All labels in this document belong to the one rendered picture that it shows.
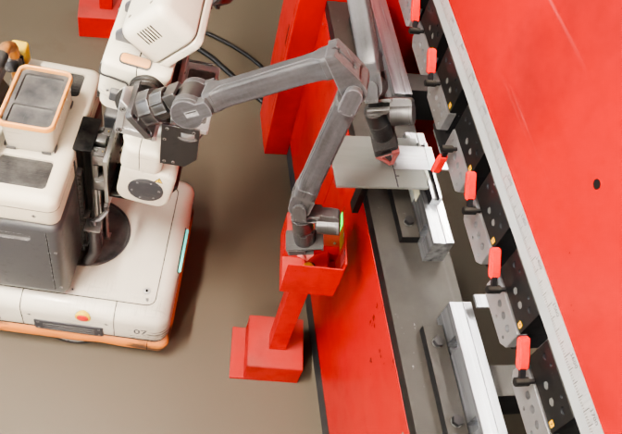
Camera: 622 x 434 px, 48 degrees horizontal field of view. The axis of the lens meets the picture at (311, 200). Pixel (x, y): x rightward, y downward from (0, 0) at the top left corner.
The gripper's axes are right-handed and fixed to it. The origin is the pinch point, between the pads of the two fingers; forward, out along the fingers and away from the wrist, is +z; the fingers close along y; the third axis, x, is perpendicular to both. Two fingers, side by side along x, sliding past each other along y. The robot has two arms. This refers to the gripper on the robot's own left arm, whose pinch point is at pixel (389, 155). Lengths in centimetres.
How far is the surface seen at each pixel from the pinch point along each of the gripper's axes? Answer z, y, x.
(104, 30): 41, 152, 125
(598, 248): -44, -65, -34
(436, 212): 10.1, -15.5, -8.7
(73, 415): 49, -35, 124
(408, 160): 3.8, -0.6, -4.7
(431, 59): -23.5, 7.9, -17.0
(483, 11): -41, 1, -30
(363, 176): -2.6, -6.9, 7.9
